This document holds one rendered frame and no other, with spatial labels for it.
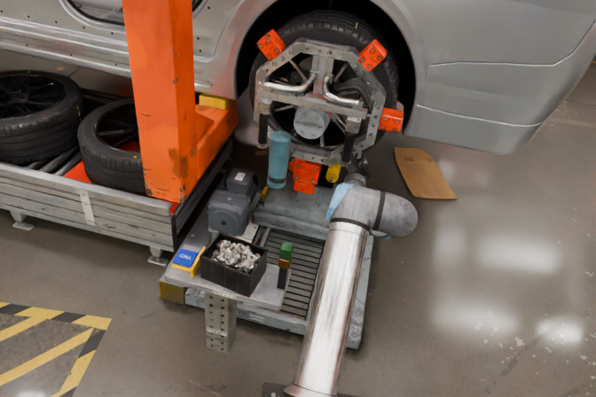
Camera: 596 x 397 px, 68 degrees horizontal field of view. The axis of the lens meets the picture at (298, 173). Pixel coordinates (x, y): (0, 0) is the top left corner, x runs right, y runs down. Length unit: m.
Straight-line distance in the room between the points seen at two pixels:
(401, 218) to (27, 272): 1.79
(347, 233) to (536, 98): 1.09
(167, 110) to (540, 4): 1.36
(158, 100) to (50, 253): 1.17
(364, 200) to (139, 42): 0.87
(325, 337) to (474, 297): 1.42
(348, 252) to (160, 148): 0.85
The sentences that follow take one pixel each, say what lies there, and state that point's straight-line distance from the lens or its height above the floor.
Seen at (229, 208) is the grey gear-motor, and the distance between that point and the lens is 1.99.
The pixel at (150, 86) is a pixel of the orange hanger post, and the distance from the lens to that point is 1.59.
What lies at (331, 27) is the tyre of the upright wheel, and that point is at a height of 1.17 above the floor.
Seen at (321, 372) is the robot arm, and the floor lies 0.72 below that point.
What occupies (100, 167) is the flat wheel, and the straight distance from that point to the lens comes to 2.23.
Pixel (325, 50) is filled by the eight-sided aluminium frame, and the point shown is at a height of 1.10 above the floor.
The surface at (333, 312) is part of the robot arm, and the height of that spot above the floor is 0.79.
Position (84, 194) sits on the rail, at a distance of 2.21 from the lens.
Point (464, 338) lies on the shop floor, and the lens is 2.29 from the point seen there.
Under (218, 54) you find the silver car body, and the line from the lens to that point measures 2.03.
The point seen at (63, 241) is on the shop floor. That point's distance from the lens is 2.54.
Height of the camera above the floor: 1.73
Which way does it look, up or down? 37 degrees down
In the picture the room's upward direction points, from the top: 8 degrees clockwise
